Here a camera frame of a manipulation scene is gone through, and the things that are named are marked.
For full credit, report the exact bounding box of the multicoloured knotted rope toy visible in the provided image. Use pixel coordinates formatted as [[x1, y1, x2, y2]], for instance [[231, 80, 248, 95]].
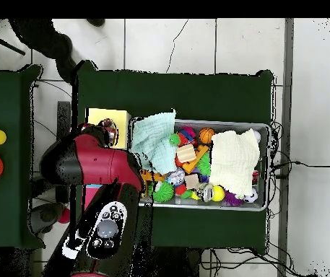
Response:
[[97, 117, 117, 131]]

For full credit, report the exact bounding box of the wooden box with three holes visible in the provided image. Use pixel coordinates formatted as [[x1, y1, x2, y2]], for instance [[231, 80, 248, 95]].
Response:
[[83, 107, 133, 210]]

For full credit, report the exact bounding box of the clear mesh bin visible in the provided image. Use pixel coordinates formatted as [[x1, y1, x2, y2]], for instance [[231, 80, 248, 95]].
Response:
[[128, 116, 270, 212]]

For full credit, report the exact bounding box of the mint green muslin cloth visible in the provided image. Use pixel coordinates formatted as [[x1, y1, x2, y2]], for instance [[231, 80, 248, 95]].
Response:
[[131, 108, 179, 176]]

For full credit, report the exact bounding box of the ridged wooden block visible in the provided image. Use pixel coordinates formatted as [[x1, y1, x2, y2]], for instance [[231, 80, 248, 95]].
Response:
[[175, 143, 197, 164]]

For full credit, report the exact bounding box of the clear glitter ball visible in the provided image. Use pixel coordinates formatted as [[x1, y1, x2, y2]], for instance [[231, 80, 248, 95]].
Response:
[[165, 168, 186, 186]]

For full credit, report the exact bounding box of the green spiky ball with eyes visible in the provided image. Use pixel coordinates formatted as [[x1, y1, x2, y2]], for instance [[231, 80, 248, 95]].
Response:
[[152, 180, 175, 203]]

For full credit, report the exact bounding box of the small orange basketball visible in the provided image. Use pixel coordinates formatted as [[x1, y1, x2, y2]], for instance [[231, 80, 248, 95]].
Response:
[[198, 127, 216, 145]]

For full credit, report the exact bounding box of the yellow ball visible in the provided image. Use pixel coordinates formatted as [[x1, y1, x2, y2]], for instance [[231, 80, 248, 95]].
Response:
[[211, 185, 226, 202]]

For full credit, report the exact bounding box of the cream muslin cloth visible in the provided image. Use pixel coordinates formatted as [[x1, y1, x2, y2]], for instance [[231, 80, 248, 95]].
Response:
[[209, 128, 261, 197]]

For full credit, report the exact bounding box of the black padded upright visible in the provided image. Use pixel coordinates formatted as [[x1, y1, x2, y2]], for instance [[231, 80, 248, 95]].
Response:
[[56, 100, 72, 139]]

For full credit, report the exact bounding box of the dark green side table cloth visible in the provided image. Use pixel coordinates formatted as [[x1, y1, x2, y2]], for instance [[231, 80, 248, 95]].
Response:
[[0, 63, 47, 250]]

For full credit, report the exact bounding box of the black tripod leg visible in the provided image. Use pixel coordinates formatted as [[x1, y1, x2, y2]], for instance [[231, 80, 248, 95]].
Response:
[[0, 27, 26, 56]]

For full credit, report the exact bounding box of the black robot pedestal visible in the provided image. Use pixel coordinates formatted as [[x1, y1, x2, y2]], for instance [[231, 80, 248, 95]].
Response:
[[132, 246, 201, 277]]

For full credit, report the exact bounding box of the black power cable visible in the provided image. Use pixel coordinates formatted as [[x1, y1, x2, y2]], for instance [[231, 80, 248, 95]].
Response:
[[269, 160, 330, 180]]

